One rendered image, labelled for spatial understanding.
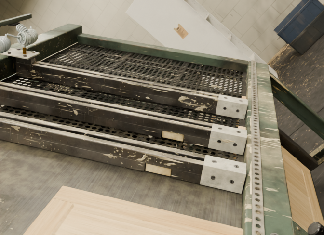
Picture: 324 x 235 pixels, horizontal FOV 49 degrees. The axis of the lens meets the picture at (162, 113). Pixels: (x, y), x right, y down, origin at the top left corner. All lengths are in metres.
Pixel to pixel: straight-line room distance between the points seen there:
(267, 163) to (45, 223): 0.68
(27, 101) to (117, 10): 4.82
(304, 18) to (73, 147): 4.04
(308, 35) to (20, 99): 3.98
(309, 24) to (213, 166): 3.95
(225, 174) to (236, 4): 4.89
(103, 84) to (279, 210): 0.97
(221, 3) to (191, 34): 1.44
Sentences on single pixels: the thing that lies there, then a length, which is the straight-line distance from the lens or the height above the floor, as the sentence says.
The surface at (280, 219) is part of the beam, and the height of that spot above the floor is 0.83.
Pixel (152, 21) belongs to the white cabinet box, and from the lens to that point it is 4.58.
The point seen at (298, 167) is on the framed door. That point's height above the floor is 0.35.
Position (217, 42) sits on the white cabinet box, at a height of 0.94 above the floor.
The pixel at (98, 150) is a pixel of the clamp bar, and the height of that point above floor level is 1.29.
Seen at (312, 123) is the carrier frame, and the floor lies 0.34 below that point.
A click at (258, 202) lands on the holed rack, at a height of 0.88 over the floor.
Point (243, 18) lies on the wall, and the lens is 5.85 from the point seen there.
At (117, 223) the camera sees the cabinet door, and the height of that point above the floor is 1.14.
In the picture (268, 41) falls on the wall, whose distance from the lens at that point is 5.93.
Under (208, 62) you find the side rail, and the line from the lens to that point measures 2.23.
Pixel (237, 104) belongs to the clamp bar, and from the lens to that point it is 1.54.
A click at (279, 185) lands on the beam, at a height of 0.82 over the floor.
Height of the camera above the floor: 1.31
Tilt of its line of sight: 5 degrees down
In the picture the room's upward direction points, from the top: 50 degrees counter-clockwise
